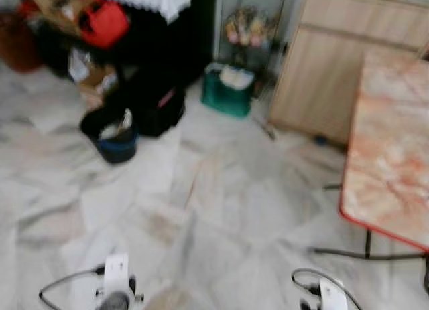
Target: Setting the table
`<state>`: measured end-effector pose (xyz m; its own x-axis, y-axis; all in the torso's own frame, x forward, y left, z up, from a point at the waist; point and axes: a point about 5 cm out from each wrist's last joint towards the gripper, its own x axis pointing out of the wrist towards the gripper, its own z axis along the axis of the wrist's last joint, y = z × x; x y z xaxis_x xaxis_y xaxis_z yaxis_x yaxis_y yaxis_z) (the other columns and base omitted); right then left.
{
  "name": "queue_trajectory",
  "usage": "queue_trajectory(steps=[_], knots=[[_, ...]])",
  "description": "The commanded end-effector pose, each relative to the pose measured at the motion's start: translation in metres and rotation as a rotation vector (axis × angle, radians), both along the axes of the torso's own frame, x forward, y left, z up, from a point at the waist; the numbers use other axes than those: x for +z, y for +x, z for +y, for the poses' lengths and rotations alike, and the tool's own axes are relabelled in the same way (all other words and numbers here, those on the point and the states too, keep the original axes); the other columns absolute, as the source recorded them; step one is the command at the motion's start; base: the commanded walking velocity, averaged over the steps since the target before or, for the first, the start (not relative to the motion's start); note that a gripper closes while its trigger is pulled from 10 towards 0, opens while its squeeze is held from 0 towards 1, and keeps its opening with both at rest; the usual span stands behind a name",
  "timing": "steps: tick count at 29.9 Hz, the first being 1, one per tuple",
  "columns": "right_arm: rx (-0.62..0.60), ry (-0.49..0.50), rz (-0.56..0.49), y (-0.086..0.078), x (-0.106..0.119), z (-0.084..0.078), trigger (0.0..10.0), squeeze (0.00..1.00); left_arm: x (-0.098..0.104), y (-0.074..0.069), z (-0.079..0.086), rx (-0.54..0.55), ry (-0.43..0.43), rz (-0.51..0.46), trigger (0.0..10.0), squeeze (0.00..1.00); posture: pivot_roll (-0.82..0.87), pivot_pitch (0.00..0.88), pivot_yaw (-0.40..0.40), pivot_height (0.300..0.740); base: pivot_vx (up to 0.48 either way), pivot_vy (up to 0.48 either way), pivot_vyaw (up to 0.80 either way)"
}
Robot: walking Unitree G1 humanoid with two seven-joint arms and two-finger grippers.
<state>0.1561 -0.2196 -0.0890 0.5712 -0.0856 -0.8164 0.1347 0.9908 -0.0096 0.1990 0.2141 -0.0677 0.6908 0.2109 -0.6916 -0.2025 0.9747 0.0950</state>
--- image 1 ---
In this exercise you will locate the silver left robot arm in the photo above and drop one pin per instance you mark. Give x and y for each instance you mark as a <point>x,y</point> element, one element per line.
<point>114,302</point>

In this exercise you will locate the black and blue bucket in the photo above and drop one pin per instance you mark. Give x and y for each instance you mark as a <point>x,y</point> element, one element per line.
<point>115,146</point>

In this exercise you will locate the black metal table legs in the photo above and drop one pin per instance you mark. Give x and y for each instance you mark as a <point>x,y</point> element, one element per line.
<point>367,246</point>

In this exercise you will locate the black bag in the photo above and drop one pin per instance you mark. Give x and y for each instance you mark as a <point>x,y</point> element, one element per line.
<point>157,112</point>

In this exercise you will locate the pink marble folding table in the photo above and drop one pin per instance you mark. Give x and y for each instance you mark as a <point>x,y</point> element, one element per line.
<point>389,149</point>

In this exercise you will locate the green plastic basket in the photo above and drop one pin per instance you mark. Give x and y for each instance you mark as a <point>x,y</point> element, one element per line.
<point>226,99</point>

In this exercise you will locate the brown cardboard box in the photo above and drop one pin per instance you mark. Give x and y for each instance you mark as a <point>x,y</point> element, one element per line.
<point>94,79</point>

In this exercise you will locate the red bag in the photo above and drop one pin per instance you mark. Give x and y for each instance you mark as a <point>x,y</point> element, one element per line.
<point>104,23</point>

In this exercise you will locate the brown red pot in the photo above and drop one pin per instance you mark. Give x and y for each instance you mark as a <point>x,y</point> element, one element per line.
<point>17,45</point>

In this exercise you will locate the cluster of small figurines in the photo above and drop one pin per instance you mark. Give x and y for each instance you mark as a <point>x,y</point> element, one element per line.
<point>247,27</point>

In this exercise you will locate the light wooden cabinet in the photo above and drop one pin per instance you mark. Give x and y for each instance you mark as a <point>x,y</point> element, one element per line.
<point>322,75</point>

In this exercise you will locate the white lace cloth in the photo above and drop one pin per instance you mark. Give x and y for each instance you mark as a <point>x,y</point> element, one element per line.
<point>151,1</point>

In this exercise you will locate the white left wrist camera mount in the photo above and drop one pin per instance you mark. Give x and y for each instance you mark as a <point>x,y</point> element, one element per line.
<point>116,271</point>

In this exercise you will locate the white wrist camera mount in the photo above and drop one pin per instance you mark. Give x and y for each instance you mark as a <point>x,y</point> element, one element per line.
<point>333,295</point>
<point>116,271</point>

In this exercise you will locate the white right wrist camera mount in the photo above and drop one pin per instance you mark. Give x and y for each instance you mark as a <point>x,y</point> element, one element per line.
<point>333,295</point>

